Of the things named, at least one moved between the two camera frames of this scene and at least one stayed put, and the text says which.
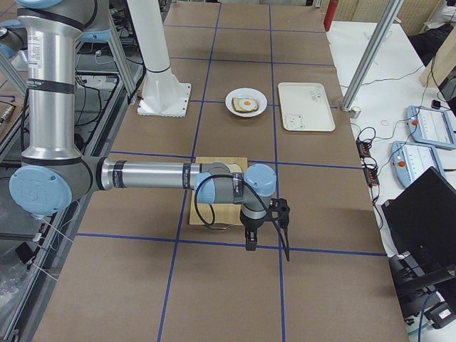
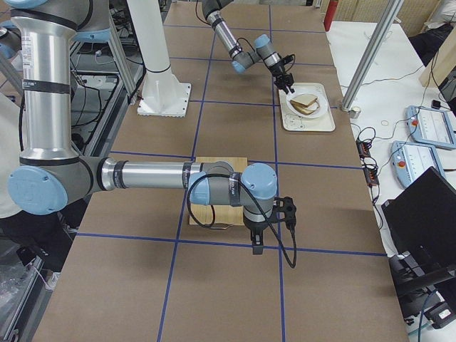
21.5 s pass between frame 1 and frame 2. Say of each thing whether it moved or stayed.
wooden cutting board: stayed
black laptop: stayed
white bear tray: stayed
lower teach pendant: stayed
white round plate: moved
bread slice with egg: moved
